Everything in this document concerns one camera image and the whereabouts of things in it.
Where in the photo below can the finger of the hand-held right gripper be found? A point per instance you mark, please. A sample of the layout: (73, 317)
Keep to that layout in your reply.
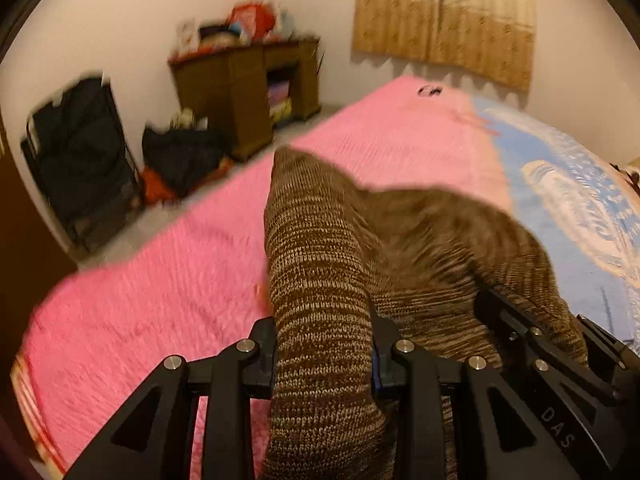
(570, 425)
(530, 330)

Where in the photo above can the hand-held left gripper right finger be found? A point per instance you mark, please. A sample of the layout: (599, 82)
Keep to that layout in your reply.
(385, 360)

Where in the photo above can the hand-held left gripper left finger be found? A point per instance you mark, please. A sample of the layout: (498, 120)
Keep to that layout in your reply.
(262, 360)

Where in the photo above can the brown knitted sweater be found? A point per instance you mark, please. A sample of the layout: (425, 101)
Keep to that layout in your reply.
(320, 270)

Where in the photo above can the pink and blue printed blanket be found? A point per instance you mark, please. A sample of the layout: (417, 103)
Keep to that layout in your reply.
(175, 270)

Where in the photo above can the brown patterned pillow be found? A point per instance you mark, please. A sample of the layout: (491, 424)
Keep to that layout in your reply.
(630, 175)

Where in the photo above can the orange cloth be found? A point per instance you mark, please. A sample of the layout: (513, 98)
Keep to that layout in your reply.
(157, 187)

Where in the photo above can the black bag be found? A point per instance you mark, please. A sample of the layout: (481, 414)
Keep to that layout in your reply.
(182, 160)

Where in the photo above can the brown wooden door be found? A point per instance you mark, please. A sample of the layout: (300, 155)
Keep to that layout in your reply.
(25, 285)

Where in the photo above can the patterned cloth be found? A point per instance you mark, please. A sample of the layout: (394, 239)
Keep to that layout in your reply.
(187, 119)

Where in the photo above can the stack of boxes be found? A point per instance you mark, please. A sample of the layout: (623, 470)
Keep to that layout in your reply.
(280, 102)

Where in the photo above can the brown wooden desk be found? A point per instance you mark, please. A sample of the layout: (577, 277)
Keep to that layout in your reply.
(225, 95)

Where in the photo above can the black folding chair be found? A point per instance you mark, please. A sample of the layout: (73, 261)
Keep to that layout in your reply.
(80, 160)

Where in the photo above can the beige patterned curtain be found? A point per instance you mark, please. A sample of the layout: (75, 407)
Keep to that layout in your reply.
(445, 15)

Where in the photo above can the black cloth bundle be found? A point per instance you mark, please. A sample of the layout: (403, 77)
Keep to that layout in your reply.
(217, 36)

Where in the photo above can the white printed box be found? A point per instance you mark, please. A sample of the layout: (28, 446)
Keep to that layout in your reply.
(188, 36)

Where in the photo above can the light blue packet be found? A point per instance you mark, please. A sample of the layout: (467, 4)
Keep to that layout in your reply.
(286, 22)

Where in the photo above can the red paper bag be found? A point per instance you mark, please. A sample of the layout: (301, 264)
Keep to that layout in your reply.
(252, 20)

